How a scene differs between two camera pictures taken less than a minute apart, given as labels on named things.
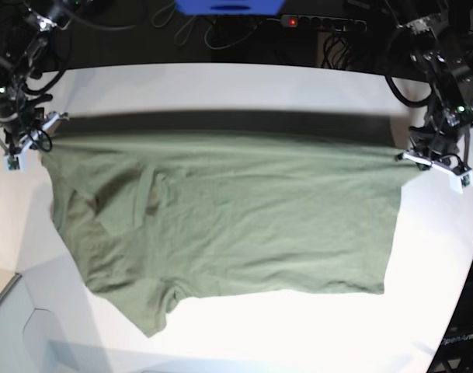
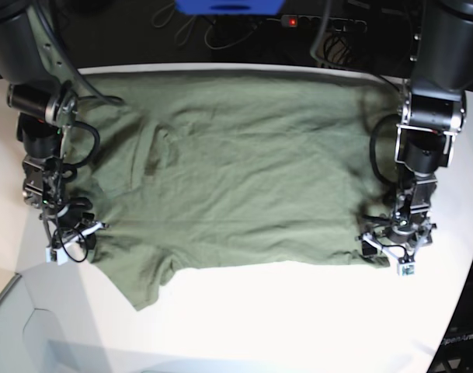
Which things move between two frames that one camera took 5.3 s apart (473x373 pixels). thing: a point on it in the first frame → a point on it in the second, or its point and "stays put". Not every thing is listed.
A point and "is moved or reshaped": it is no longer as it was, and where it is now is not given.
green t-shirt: [158, 206] is moved or reshaped
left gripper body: [40, 137] → [67, 228]
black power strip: [317, 22] stays put
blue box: [229, 8] stays put
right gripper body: [454, 165] → [401, 237]
